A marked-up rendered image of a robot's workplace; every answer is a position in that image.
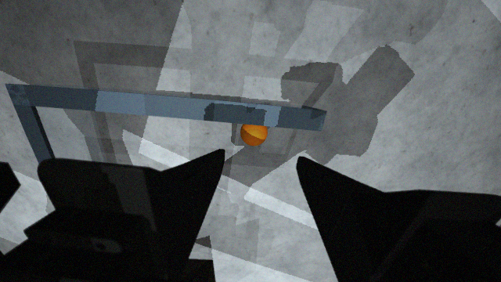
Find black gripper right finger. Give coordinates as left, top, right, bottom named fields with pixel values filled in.
left=296, top=156, right=501, bottom=282

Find clear low glass walls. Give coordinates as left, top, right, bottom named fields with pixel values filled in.
left=36, top=85, right=318, bottom=163

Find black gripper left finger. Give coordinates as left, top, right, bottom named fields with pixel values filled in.
left=37, top=149, right=225, bottom=280

